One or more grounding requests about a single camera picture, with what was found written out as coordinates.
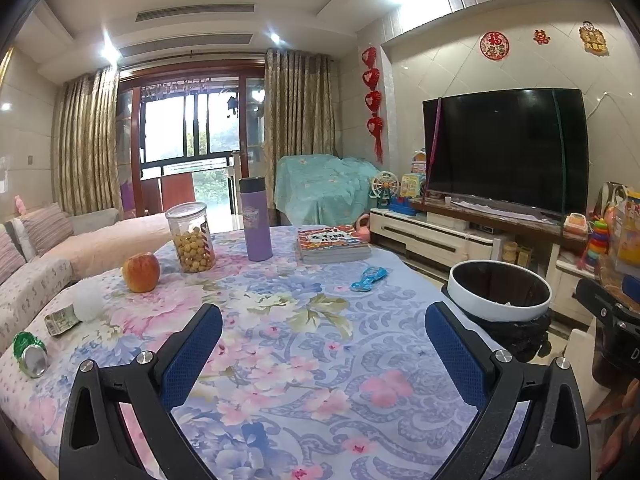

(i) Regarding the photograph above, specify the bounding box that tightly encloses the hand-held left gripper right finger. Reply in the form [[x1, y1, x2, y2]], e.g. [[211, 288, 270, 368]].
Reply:
[[425, 301, 593, 480]]

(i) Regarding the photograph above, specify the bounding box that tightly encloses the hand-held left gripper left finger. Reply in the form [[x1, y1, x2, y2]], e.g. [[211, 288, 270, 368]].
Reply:
[[59, 302, 224, 480]]

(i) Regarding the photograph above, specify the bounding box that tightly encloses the white round bin black liner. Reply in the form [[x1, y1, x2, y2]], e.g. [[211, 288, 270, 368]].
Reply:
[[441, 260, 555, 361]]

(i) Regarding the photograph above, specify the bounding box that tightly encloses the beige cardboard box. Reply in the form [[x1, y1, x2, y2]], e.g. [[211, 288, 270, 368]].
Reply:
[[565, 327, 598, 391]]

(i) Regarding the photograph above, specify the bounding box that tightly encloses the yellow box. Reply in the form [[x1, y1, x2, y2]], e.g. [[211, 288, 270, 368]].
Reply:
[[612, 190, 640, 276]]

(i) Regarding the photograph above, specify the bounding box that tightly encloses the red apple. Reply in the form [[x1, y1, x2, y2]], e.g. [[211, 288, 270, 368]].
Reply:
[[122, 252, 162, 293]]

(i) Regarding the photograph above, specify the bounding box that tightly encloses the clear jar of snack balls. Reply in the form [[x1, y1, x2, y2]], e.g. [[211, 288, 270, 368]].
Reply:
[[165, 202, 217, 274]]

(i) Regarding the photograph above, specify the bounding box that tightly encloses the white television cabinet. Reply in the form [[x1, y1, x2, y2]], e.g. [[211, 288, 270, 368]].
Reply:
[[369, 195, 601, 331]]

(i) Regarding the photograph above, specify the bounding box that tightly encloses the blue round blister packet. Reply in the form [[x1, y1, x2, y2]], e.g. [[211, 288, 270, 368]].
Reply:
[[350, 266, 390, 292]]

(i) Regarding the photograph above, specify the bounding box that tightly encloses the green white crumpled packet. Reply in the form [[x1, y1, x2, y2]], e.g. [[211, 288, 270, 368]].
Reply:
[[44, 307, 81, 336]]

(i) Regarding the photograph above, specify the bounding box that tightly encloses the beige sofa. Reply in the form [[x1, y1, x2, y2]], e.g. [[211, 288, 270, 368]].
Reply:
[[0, 202, 173, 356]]

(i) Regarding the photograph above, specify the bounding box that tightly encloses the purple thermos bottle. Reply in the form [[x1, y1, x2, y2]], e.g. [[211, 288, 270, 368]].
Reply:
[[238, 176, 273, 262]]

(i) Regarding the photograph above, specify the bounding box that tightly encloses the blue toy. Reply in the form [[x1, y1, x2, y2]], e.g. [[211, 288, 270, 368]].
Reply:
[[387, 195, 426, 217]]

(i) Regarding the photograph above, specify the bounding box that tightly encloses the crushed green can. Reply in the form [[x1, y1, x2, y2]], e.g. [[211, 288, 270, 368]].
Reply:
[[12, 332, 49, 378]]

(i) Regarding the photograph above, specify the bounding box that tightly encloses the stack of picture books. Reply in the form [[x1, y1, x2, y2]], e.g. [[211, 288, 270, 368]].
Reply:
[[296, 226, 373, 263]]

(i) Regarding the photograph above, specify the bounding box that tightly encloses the pastel toy house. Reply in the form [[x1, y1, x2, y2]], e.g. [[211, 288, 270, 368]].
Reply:
[[400, 149, 430, 200]]

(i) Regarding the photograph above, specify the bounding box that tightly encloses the ferris wheel toy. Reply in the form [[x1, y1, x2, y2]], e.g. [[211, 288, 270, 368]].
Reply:
[[370, 171, 402, 208]]

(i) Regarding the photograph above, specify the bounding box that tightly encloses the black television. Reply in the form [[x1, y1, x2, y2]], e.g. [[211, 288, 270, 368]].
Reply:
[[422, 87, 588, 223]]

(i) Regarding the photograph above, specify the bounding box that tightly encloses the pink striped cushion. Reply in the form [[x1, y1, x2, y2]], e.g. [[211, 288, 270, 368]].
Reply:
[[0, 225, 27, 286], [20, 203, 75, 256]]

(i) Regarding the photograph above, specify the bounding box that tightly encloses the teal furniture cover cloth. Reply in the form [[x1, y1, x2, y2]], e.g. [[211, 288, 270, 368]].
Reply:
[[274, 154, 383, 226]]

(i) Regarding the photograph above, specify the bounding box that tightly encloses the wooden balcony door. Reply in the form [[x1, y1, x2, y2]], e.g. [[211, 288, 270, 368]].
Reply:
[[116, 59, 268, 221]]

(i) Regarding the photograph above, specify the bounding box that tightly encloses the golden curtain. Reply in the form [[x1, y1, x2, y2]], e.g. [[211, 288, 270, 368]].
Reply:
[[52, 67, 123, 216], [262, 49, 341, 186]]

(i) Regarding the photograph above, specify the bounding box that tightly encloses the red hanging heart decoration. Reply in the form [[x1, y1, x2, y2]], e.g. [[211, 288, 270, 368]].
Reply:
[[361, 46, 386, 165]]

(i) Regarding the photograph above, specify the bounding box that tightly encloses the ceiling air vent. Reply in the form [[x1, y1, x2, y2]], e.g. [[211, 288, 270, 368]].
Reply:
[[136, 2, 256, 23], [117, 34, 253, 58]]

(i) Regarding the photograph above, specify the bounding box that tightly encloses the rainbow stacking ring toy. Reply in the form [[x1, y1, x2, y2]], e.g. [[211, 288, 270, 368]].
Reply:
[[580, 207, 613, 271]]

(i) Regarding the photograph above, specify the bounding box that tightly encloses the figure wall sticker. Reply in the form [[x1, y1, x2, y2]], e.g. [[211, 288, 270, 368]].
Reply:
[[579, 21, 608, 56]]

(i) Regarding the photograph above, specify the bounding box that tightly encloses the round red wall paper-cut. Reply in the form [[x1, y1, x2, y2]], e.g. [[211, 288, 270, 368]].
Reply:
[[480, 31, 511, 61]]

